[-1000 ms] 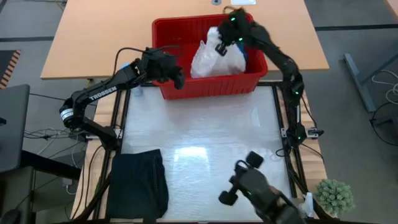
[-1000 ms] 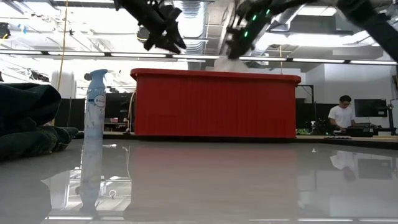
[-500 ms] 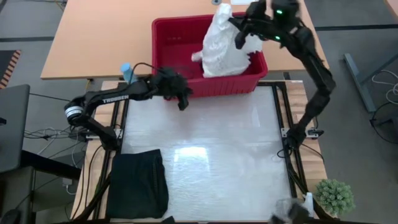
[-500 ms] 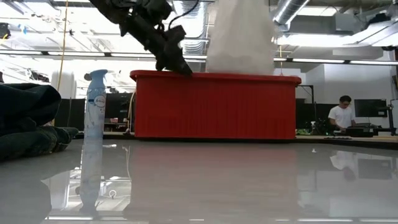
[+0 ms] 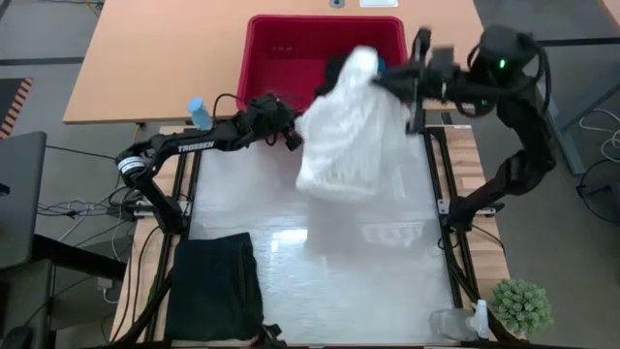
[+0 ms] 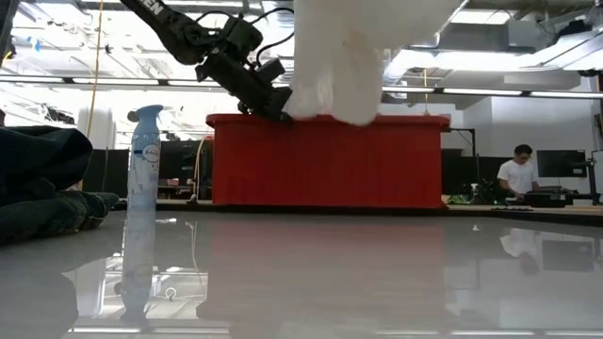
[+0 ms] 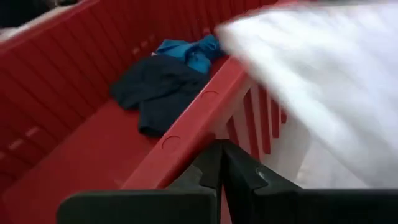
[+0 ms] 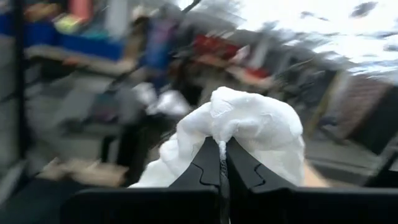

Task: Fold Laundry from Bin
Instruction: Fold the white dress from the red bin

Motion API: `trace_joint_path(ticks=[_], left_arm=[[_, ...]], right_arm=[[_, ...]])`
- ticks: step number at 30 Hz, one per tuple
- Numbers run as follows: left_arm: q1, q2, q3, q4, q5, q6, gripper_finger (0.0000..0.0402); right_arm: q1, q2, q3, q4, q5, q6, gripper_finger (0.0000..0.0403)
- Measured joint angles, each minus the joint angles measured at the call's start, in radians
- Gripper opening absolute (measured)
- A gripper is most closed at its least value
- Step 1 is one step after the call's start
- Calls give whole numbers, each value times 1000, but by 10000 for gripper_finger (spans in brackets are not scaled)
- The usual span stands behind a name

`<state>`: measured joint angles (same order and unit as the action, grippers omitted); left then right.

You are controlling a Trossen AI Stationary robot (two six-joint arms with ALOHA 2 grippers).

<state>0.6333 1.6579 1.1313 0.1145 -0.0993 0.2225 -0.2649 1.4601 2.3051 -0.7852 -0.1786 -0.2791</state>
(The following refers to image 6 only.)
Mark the white garment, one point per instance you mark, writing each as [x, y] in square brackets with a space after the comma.
[339, 56]

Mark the dark denim jeans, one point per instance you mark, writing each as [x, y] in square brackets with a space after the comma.
[37, 188]

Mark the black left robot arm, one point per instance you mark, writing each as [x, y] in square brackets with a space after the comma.
[174, 28]

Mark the red plastic laundry bin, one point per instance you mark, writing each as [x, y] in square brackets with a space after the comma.
[330, 165]

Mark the blue air freshener spray bottle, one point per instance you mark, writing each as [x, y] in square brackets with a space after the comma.
[145, 160]

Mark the white round column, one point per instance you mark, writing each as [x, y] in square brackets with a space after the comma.
[96, 129]

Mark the long ceiling light strip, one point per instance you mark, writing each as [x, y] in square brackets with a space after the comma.
[494, 91]

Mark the large black monitor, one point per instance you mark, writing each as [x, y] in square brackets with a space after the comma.
[487, 174]

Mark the person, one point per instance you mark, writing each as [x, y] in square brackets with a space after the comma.
[517, 176]

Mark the small black monitor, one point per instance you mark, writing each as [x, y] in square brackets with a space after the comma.
[560, 163]

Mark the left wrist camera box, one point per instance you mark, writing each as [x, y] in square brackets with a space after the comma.
[271, 70]

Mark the black metal table frame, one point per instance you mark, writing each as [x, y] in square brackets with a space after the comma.
[542, 217]

